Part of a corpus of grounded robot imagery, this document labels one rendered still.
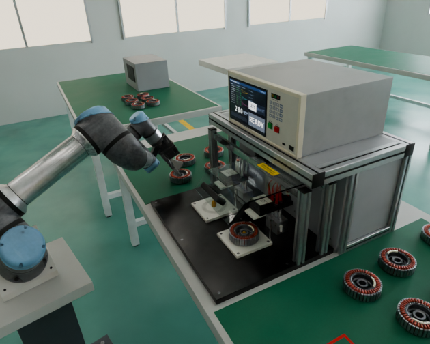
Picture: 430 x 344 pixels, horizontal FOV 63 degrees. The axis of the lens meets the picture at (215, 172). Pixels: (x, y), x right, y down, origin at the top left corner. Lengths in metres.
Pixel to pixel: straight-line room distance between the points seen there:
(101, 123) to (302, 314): 0.85
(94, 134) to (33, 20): 4.50
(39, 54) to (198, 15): 2.47
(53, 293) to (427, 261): 1.25
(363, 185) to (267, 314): 0.52
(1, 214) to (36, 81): 4.62
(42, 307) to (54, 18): 4.73
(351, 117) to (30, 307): 1.19
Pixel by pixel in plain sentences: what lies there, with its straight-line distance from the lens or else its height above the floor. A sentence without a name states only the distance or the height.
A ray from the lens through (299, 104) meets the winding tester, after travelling 1.07.
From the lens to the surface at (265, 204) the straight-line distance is 1.25.
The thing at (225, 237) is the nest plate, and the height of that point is 0.78.
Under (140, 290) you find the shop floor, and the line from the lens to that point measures 2.28.
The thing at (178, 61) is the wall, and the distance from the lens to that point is 6.10.
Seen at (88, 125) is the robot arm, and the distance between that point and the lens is 1.19.
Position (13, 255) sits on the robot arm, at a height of 0.98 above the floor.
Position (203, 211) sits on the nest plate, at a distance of 1.47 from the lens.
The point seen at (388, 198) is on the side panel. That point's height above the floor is 0.91.
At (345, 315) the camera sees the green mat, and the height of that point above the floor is 0.75.
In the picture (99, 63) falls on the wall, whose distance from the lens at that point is 5.75.
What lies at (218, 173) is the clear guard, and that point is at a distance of 1.14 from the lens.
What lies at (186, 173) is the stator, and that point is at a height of 0.79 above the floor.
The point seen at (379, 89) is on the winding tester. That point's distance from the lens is 1.30.
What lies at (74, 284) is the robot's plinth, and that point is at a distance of 1.31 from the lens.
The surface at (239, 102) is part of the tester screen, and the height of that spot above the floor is 1.21.
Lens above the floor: 1.60
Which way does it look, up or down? 28 degrees down
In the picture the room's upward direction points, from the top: 3 degrees counter-clockwise
